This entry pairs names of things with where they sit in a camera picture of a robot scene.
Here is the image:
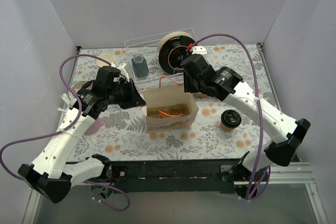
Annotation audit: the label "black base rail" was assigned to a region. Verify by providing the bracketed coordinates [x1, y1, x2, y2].
[81, 158, 271, 193]

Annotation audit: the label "teal ceramic cup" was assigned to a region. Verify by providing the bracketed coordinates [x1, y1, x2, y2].
[132, 55, 149, 79]

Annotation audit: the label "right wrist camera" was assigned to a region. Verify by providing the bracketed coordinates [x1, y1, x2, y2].
[186, 44, 207, 56]

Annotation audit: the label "black coffee lid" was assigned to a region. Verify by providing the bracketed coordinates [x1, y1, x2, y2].
[220, 110, 242, 129]

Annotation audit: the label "black round plate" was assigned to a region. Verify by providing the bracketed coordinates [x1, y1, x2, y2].
[158, 36, 195, 74]

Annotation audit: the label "cream plate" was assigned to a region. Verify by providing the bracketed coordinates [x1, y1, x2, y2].
[157, 31, 192, 52]

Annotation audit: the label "floral table mat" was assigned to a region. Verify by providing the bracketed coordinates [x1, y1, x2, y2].
[68, 45, 276, 162]

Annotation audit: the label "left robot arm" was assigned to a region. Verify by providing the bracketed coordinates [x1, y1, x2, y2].
[18, 64, 146, 203]

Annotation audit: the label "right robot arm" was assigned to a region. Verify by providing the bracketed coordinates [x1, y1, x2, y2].
[181, 54, 311, 181]

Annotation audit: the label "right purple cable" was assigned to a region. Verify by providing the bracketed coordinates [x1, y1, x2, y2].
[194, 33, 271, 201]

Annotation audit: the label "patterned small bowl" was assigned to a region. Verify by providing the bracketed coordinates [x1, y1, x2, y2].
[71, 81, 87, 92]

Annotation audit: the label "clear wire dish rack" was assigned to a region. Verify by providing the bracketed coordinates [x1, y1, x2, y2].
[124, 28, 197, 90]

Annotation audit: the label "brown paper cup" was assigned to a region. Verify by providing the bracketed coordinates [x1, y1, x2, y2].
[220, 122, 236, 132]

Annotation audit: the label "stack of paper cups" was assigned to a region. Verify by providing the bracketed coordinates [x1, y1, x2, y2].
[96, 54, 116, 68]

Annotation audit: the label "paper takeout bag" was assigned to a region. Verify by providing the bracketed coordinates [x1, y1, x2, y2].
[142, 76, 198, 133]

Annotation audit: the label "pink straw holder cup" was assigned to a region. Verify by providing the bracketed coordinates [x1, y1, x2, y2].
[85, 118, 103, 135]

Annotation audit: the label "white wrapped straws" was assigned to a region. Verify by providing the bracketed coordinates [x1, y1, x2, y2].
[57, 93, 72, 114]

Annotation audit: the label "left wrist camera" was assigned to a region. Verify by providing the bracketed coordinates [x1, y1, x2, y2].
[117, 63, 130, 81]

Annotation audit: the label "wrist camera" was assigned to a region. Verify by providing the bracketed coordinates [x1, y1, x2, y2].
[186, 44, 207, 56]
[117, 63, 130, 81]

